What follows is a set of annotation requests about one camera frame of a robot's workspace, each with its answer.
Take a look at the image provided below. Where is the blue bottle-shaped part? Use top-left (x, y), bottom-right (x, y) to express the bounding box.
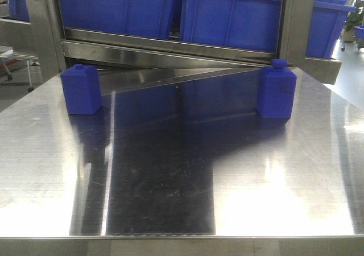
top-left (60, 64), bottom-right (102, 115)
top-left (257, 59), bottom-right (297, 119)

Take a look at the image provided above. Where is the blue plastic bin left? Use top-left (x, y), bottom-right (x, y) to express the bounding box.
top-left (59, 0), bottom-right (175, 39)

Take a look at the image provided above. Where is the blue plastic bin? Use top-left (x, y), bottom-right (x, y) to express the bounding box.
top-left (59, 0), bottom-right (175, 39)
top-left (179, 0), bottom-right (282, 52)
top-left (306, 0), bottom-right (357, 59)

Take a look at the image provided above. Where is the blue plastic bin middle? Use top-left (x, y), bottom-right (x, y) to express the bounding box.
top-left (179, 0), bottom-right (282, 52)

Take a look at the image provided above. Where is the blue plastic bin right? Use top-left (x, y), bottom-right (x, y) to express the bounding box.
top-left (306, 0), bottom-right (357, 59)

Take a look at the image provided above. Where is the blue bin far left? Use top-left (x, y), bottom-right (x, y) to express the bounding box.
top-left (7, 0), bottom-right (30, 22)

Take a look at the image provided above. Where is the potted green plant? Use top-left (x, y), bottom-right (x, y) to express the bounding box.
top-left (341, 0), bottom-right (363, 43)

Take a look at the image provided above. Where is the stainless steel shelf frame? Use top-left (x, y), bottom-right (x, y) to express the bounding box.
top-left (1, 0), bottom-right (341, 84)

